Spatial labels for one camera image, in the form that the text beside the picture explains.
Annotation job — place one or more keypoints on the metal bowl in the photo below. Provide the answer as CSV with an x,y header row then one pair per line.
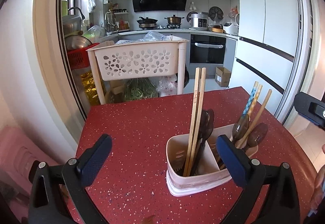
x,y
73,42

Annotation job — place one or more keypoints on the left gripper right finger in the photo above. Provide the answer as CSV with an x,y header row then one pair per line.
x,y
235,160

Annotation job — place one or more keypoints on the white refrigerator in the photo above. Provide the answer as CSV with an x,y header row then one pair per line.
x,y
266,47

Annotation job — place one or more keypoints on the black built-in oven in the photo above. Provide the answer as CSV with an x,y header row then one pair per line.
x,y
207,49

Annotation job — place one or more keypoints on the pink plastic stool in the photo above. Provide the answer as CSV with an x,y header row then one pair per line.
x,y
18,154

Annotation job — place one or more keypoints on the black garbage bag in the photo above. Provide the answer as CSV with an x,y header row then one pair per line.
x,y
186,77

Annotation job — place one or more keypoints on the black wok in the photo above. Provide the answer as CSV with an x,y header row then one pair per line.
x,y
147,23

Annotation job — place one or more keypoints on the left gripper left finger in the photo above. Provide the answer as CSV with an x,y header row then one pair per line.
x,y
92,160

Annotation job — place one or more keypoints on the pink utensil holder caddy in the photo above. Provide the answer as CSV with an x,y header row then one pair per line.
x,y
208,174

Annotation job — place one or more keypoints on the green vegetables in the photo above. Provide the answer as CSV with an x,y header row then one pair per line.
x,y
138,89

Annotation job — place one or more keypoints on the blue patterned wooden chopstick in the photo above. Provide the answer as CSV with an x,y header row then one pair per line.
x,y
255,99

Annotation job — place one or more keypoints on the white rice cooker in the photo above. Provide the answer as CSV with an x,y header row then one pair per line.
x,y
199,21

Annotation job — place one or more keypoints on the cardboard box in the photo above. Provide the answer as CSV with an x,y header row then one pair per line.
x,y
222,76

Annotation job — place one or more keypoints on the white flower pattern basket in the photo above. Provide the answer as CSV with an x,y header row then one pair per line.
x,y
110,62

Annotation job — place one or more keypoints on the translucent brown plastic spoon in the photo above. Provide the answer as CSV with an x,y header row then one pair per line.
x,y
256,136

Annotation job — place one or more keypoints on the golden cooking pot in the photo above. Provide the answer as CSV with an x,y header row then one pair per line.
x,y
174,20

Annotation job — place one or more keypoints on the person right hand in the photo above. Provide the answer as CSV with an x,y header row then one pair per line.
x,y
317,193

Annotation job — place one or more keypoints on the plain wooden chopstick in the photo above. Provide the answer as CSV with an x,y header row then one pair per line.
x,y
202,82
254,122
193,120

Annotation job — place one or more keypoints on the red plastic basket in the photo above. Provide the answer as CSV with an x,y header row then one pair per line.
x,y
79,59

